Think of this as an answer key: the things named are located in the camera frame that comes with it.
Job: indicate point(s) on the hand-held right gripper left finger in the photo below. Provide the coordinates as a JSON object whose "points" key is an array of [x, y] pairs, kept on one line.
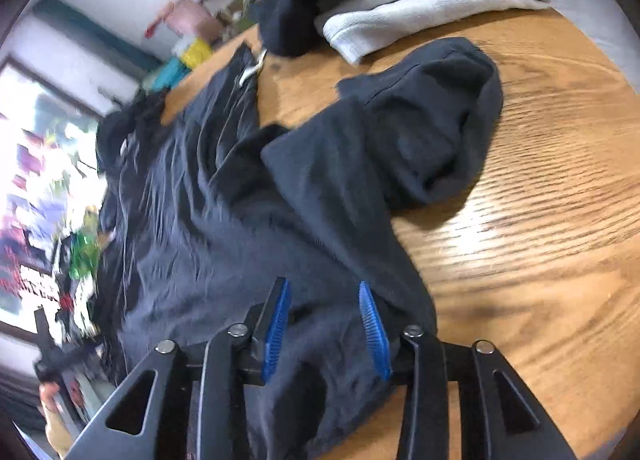
{"points": [[276, 330]]}

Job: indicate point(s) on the pile of black clothes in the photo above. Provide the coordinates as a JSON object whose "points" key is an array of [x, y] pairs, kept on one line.
{"points": [[127, 125]]}

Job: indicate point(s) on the green plastic basket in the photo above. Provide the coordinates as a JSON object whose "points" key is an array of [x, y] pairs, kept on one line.
{"points": [[84, 257]]}

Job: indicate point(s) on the large bright window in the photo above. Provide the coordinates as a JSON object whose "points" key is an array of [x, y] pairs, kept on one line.
{"points": [[35, 180]]}

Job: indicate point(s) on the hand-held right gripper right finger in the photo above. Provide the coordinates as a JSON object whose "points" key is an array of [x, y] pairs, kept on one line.
{"points": [[376, 335]]}

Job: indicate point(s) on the folded grey garment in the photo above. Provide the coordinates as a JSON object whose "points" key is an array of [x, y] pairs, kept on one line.
{"points": [[400, 10]]}

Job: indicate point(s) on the yellow bin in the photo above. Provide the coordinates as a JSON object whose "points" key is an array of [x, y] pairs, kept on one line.
{"points": [[196, 53]]}

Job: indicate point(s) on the teal bin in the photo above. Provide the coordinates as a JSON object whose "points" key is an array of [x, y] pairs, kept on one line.
{"points": [[170, 74]]}

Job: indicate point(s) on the pink box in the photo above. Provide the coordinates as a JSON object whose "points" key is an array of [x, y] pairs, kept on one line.
{"points": [[192, 18]]}

